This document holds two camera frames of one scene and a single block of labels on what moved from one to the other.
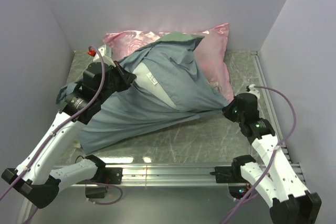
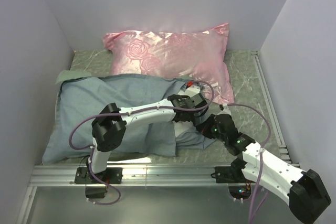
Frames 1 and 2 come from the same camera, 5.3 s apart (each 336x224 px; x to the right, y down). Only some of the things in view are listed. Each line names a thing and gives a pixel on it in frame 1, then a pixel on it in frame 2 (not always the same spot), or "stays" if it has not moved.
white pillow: (142, 74) to (180, 126)
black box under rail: (95, 192) stays
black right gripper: (227, 109) to (204, 127)
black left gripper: (126, 77) to (184, 97)
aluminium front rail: (154, 175) stays
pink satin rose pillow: (212, 49) stays
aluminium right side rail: (273, 116) stays
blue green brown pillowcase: (130, 111) to (75, 97)
